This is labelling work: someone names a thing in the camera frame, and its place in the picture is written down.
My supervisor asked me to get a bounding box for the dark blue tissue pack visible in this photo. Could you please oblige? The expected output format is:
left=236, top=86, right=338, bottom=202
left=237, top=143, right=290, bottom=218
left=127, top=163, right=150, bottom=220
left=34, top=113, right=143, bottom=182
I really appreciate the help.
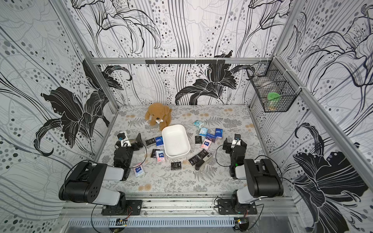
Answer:
left=206, top=133, right=217, bottom=143

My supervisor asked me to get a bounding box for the pink white Tempo pack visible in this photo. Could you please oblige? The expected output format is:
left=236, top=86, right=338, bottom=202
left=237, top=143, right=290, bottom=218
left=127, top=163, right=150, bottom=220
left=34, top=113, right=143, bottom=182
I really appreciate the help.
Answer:
left=201, top=139, right=212, bottom=151

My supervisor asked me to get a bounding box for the light blue tissue pack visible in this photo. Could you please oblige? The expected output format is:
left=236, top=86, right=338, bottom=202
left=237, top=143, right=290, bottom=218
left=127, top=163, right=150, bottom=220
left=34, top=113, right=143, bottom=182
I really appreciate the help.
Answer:
left=199, top=127, right=208, bottom=137

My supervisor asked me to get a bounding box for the pink Tempo tissue pack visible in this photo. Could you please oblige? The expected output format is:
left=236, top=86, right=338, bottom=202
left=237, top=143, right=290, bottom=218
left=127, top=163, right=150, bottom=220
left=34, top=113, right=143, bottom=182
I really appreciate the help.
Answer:
left=156, top=150, right=166, bottom=162

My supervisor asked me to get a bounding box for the teal cartoon tissue pack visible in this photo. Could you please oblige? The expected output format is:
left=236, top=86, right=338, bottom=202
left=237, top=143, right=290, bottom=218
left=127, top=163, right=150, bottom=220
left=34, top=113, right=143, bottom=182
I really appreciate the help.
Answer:
left=193, top=120, right=205, bottom=129

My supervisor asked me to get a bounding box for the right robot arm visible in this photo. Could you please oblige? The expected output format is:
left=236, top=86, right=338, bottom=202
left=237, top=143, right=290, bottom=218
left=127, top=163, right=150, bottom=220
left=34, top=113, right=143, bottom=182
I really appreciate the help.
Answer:
left=216, top=134, right=284, bottom=216

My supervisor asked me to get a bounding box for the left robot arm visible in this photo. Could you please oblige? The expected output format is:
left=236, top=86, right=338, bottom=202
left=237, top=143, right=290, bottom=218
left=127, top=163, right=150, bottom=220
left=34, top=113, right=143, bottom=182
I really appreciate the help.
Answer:
left=58, top=132, right=144, bottom=216

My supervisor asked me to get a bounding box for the white plastic storage box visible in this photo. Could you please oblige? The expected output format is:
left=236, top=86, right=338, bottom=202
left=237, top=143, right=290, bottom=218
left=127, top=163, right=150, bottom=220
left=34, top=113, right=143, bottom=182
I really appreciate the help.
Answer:
left=162, top=124, right=191, bottom=159

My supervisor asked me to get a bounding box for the black Face tissue pack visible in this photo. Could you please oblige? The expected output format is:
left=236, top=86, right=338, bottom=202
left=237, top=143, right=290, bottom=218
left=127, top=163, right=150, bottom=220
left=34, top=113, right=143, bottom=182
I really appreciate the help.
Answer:
left=145, top=138, right=156, bottom=147

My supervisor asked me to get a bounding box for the white blue tissue pack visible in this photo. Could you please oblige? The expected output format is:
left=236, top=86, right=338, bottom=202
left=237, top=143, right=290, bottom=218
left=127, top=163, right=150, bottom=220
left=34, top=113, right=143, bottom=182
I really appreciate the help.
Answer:
left=134, top=165, right=145, bottom=177

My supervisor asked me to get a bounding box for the blue Tempo tissue pack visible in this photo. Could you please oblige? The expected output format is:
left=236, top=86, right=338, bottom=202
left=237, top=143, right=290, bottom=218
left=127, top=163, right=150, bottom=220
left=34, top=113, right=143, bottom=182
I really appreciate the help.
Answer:
left=155, top=136, right=164, bottom=147

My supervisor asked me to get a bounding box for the grey black stapler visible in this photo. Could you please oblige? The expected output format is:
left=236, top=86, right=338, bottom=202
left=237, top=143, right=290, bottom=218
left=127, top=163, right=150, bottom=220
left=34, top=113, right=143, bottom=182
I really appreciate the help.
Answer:
left=195, top=154, right=213, bottom=171

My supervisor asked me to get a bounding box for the brown teddy bear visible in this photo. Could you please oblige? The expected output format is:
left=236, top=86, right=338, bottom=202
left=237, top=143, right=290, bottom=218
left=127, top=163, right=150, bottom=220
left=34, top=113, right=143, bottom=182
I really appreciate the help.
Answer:
left=145, top=103, right=173, bottom=131

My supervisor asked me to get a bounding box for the black long tissue pack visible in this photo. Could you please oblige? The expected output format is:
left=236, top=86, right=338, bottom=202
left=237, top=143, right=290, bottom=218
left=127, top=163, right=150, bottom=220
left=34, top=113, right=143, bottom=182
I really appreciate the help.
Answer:
left=188, top=150, right=209, bottom=166

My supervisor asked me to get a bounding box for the black square tissue pack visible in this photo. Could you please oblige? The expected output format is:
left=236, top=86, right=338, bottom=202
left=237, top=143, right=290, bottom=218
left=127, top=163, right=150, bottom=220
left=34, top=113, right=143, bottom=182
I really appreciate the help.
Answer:
left=171, top=161, right=182, bottom=171

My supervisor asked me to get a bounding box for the green lidded cup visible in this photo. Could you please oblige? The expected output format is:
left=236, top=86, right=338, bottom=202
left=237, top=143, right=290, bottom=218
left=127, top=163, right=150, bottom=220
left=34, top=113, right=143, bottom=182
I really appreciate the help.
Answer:
left=267, top=92, right=282, bottom=110

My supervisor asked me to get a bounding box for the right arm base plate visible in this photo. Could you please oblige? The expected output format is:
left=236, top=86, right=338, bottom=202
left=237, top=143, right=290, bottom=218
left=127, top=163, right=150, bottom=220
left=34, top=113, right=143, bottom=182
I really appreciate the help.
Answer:
left=214, top=198, right=257, bottom=216

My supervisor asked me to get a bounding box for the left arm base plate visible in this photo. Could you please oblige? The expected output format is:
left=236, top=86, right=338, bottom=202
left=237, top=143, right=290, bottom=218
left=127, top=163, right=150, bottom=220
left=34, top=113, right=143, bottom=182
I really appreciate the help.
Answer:
left=101, top=200, right=143, bottom=216

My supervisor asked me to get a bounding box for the black wire basket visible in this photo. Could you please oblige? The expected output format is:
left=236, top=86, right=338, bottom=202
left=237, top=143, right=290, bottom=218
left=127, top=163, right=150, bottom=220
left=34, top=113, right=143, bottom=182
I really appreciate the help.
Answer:
left=246, top=59, right=298, bottom=113

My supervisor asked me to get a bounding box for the white slotted cable duct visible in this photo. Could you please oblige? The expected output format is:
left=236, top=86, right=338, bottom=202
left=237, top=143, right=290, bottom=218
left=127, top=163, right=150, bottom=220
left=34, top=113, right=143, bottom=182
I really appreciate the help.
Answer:
left=108, top=217, right=236, bottom=228

